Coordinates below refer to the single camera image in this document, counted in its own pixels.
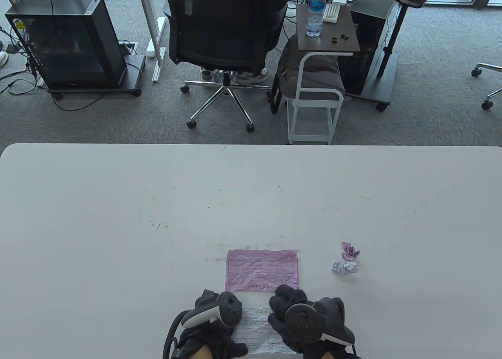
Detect person's left hand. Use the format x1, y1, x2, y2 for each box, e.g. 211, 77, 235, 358
176, 321, 249, 359

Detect person's right hand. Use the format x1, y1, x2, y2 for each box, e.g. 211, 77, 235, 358
267, 284, 356, 359

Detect black and white controller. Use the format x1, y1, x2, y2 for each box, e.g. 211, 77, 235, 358
284, 296, 356, 346
163, 289, 243, 359

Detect white paper invoice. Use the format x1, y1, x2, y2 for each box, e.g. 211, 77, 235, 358
231, 307, 297, 356
331, 260, 358, 276

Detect grey bag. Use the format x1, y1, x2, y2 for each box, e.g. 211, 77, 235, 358
271, 36, 346, 114

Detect black computer tower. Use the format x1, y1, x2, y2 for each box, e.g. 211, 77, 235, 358
339, 0, 397, 95

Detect black wheeled platform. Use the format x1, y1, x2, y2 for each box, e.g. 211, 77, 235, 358
47, 54, 146, 100

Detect black mesh office chair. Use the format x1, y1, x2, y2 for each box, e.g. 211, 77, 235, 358
471, 62, 502, 111
162, 0, 289, 133

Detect black standing desk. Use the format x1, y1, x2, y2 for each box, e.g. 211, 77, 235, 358
345, 0, 442, 112

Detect clear plastic water bottle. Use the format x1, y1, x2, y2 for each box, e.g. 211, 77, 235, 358
306, 0, 327, 37

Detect white desk leg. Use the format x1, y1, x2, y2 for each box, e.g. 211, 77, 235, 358
136, 0, 167, 83

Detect black computer case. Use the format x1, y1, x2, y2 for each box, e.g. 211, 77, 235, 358
5, 0, 127, 88

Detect brown side table white frame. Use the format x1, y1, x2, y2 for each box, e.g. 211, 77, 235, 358
287, 3, 360, 145

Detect black floor cables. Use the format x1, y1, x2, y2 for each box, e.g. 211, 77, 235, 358
0, 26, 51, 97

